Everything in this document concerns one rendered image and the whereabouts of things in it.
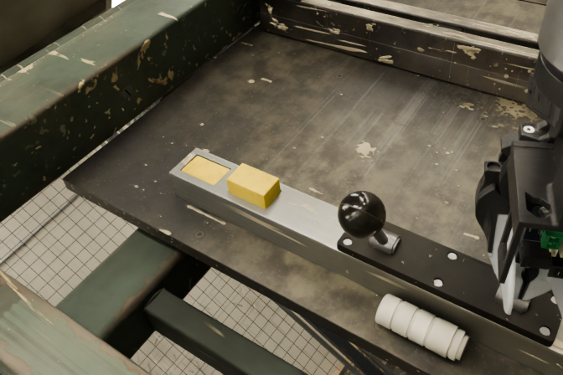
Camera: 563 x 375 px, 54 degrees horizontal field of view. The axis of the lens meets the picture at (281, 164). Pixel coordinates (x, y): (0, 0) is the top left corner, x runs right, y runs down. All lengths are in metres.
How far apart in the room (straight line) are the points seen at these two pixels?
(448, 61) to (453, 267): 0.36
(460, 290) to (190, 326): 0.28
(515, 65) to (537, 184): 0.48
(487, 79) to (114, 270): 0.54
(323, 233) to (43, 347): 0.27
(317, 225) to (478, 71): 0.35
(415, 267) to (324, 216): 0.11
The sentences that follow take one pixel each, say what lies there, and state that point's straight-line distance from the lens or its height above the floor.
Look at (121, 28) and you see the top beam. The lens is 0.82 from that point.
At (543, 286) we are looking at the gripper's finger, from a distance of 0.44.
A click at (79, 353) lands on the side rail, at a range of 0.52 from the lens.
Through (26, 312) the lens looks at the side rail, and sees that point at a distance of 0.56.
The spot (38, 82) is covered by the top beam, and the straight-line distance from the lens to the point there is 0.75.
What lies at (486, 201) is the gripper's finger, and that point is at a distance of 0.37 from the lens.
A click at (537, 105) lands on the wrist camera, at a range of 0.38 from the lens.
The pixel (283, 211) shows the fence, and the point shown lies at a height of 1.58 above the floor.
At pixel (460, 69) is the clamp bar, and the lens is 0.81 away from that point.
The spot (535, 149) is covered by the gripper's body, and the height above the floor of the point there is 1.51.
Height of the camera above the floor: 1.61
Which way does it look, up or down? 1 degrees up
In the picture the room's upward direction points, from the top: 48 degrees counter-clockwise
